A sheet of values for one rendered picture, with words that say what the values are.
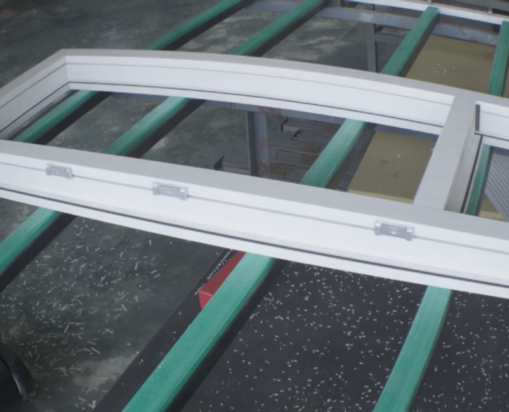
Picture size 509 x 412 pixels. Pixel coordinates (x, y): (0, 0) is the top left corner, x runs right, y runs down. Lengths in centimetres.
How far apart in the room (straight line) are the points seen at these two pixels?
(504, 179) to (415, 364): 89
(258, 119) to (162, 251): 108
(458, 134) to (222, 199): 37
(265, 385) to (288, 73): 53
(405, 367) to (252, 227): 31
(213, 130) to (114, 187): 228
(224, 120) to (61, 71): 190
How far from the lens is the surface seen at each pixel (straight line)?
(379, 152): 169
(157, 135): 134
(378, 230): 90
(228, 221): 98
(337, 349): 123
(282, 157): 235
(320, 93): 133
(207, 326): 85
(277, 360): 121
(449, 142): 109
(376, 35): 262
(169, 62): 143
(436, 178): 99
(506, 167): 169
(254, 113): 155
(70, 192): 111
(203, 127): 334
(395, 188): 156
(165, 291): 237
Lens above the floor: 141
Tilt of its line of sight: 31 degrees down
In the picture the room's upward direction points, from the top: 4 degrees counter-clockwise
